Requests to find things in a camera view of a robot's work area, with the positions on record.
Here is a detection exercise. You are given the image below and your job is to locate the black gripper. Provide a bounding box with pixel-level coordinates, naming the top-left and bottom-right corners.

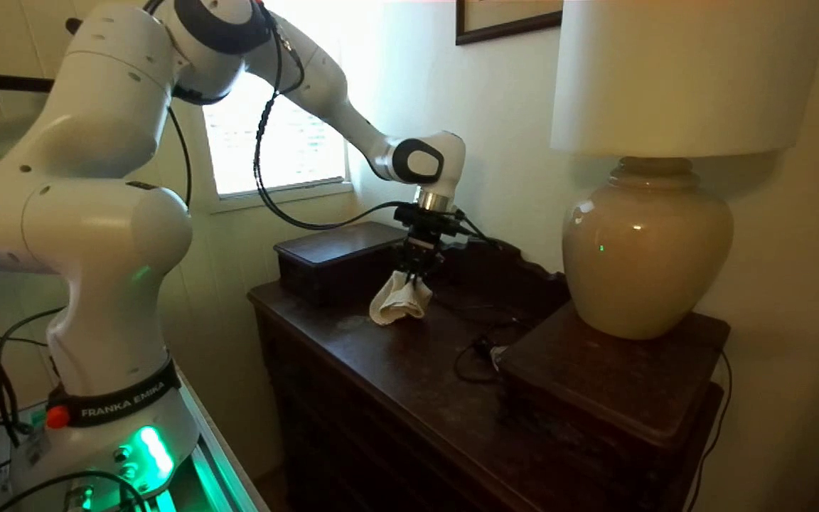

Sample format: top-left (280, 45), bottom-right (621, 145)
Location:
top-left (398, 230), bottom-right (451, 288)

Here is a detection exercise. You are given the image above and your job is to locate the white towel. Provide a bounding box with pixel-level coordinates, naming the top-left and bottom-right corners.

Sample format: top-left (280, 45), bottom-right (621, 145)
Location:
top-left (367, 268), bottom-right (434, 331)

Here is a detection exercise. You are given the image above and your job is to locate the beige ceramic lamp white shade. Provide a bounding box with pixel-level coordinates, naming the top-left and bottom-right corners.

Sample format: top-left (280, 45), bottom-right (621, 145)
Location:
top-left (549, 0), bottom-right (819, 342)

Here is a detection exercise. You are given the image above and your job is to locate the dark wooden box under lamp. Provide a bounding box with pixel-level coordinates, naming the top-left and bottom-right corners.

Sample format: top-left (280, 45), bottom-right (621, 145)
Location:
top-left (498, 300), bottom-right (734, 512)

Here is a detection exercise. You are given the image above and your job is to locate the dark wooden lidded box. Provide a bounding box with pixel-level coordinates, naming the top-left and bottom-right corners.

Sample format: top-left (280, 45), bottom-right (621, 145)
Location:
top-left (272, 221), bottom-right (420, 308)

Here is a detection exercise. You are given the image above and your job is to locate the dark wooden dresser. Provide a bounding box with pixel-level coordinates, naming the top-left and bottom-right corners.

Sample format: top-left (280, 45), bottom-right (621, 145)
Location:
top-left (246, 221), bottom-right (734, 512)

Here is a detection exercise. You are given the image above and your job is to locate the bright window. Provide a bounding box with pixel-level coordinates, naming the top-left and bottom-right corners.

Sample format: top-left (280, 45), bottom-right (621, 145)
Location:
top-left (192, 55), bottom-right (354, 214)

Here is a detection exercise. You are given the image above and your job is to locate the dark framed picture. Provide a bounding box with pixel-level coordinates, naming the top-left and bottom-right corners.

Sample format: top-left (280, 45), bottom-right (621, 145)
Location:
top-left (451, 0), bottom-right (566, 49)

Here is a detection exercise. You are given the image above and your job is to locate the red round base button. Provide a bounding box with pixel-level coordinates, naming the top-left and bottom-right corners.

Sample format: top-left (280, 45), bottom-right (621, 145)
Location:
top-left (43, 405), bottom-right (73, 433)

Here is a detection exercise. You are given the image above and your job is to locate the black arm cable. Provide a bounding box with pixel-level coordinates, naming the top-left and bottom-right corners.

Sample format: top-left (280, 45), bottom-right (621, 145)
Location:
top-left (141, 0), bottom-right (405, 233)

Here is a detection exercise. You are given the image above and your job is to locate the black camera stand bar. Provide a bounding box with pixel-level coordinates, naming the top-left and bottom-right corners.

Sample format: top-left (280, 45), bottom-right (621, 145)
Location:
top-left (0, 56), bottom-right (56, 105)

